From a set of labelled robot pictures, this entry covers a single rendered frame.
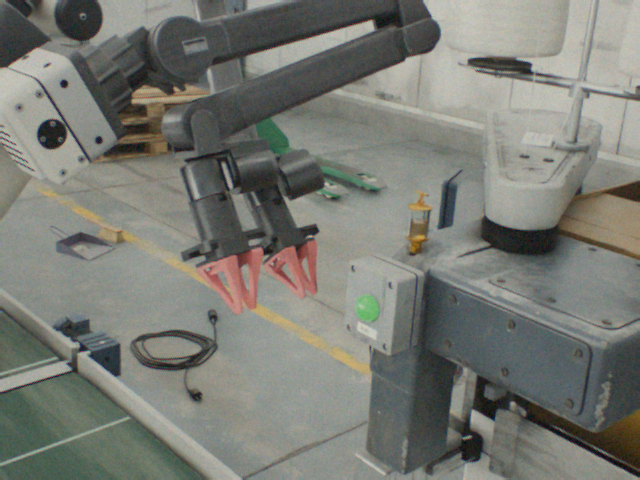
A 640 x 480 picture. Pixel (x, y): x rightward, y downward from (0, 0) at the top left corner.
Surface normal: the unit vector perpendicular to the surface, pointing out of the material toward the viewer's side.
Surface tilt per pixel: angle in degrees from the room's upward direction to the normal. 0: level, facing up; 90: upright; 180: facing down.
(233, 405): 0
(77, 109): 90
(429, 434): 90
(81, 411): 0
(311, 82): 77
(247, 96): 68
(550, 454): 90
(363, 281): 90
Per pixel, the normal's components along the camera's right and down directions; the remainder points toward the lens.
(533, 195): -0.01, 0.33
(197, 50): 0.53, 0.04
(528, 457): -0.74, 0.18
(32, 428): 0.06, -0.94
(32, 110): 0.67, 0.29
